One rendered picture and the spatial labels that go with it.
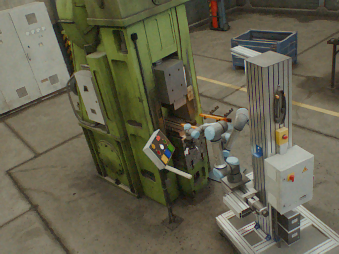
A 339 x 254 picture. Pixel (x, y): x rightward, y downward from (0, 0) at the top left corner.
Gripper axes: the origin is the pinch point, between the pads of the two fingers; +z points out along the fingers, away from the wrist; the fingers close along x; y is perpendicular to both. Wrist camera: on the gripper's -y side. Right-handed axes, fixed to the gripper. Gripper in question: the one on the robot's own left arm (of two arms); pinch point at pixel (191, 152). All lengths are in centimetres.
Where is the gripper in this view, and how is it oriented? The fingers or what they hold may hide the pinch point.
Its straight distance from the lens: 367.9
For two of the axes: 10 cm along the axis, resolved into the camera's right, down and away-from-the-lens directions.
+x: 9.0, -3.5, 2.8
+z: 1.8, 8.5, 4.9
